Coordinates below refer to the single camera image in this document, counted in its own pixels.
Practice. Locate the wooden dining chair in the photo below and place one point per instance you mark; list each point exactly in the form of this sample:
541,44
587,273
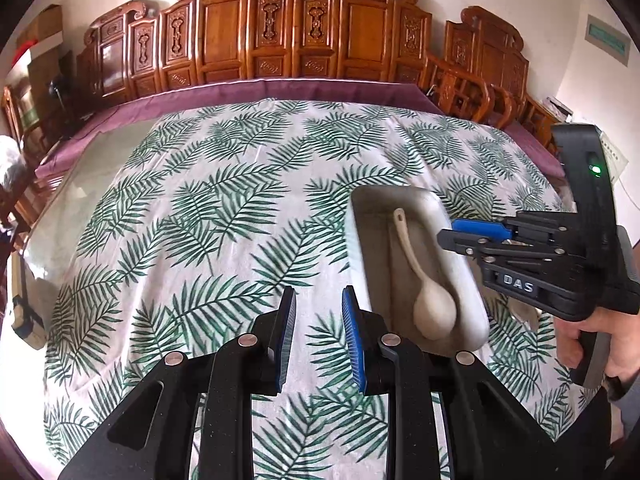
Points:
20,199

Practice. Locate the carved wooden sofa bench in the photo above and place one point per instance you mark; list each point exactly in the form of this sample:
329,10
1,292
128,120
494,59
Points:
138,50

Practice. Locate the wall electrical panel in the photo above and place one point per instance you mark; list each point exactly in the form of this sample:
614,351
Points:
608,39

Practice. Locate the purple bench cushion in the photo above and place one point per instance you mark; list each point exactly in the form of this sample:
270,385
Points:
407,96

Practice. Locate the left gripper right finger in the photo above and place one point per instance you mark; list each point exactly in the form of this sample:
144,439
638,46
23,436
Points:
489,434

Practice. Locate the carved wooden armchair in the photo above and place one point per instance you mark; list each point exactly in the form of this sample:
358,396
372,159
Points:
487,46

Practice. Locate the purple armchair cushion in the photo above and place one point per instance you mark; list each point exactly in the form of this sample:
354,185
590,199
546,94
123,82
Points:
537,153

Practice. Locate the grey utensil tray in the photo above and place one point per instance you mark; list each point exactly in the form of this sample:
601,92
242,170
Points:
399,271

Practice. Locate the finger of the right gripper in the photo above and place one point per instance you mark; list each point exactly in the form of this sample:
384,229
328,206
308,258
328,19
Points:
492,230

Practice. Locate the stacked cardboard boxes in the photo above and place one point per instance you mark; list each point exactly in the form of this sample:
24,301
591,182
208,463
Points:
36,65

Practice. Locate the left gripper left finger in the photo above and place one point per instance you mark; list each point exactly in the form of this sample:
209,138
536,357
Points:
149,434

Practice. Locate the palm leaf tablecloth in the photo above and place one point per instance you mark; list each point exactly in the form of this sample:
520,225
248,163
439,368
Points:
212,216

